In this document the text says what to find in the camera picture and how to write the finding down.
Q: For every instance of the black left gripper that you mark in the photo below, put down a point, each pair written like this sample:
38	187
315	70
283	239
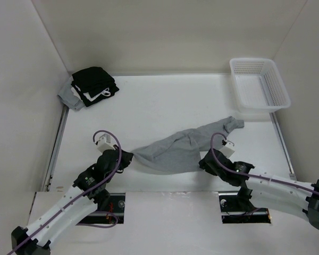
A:
126	158

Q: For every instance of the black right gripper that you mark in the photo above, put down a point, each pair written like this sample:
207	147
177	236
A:
203	165

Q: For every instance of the grey tank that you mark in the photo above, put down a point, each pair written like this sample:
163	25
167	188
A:
67	97
180	152

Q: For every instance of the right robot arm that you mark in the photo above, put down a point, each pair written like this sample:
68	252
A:
261	190

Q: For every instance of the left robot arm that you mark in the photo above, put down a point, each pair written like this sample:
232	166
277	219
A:
86	195

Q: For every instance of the folded black tank top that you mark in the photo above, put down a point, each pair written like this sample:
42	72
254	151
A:
93	80

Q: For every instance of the folded white tank top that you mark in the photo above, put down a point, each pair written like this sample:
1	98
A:
105	93

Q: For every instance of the folded grey tank top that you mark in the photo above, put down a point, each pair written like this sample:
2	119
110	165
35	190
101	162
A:
67	97

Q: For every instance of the white plastic basket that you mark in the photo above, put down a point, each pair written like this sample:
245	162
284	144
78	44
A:
258	86

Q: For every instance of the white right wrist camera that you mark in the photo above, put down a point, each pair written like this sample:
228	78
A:
228	148

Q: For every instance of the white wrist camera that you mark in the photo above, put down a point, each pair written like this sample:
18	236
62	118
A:
228	148
104	143

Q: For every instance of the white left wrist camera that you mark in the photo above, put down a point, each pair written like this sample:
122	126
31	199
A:
104	143

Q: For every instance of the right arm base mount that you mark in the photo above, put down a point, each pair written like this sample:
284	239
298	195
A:
236	208

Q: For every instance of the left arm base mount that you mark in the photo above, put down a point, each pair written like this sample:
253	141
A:
115	205

